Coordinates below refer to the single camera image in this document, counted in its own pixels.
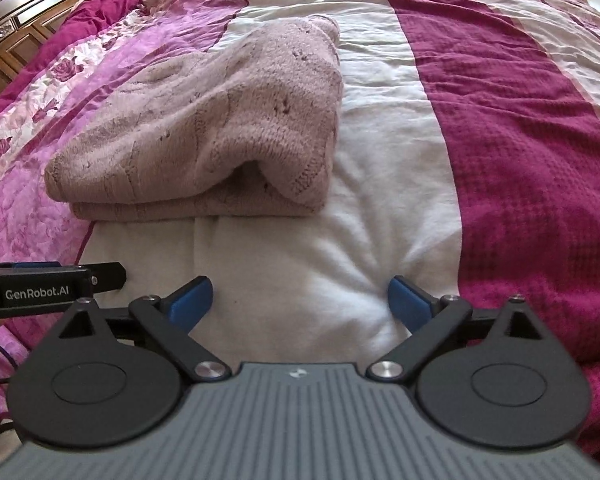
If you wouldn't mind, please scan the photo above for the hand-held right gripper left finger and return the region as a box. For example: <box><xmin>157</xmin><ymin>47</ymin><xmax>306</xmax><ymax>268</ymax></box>
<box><xmin>57</xmin><ymin>275</ymin><xmax>231</xmax><ymax>382</ymax></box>

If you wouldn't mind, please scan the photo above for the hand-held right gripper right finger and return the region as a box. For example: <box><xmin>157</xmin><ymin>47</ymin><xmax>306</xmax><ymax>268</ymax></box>
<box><xmin>367</xmin><ymin>275</ymin><xmax>546</xmax><ymax>381</ymax></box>

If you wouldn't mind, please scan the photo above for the pink knitted cardigan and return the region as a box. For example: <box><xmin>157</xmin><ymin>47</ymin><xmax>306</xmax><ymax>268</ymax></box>
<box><xmin>45</xmin><ymin>15</ymin><xmax>343</xmax><ymax>222</ymax></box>

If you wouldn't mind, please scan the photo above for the pink floral striped quilt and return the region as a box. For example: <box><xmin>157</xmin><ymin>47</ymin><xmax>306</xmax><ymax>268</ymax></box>
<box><xmin>0</xmin><ymin>0</ymin><xmax>600</xmax><ymax>466</ymax></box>

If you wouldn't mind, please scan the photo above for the magenta pillow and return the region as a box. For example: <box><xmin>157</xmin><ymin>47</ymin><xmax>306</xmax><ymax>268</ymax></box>
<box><xmin>62</xmin><ymin>0</ymin><xmax>146</xmax><ymax>26</ymax></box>

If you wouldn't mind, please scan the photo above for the carved wooden headboard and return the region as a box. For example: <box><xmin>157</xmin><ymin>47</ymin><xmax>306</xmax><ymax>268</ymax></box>
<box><xmin>0</xmin><ymin>0</ymin><xmax>120</xmax><ymax>106</ymax></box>

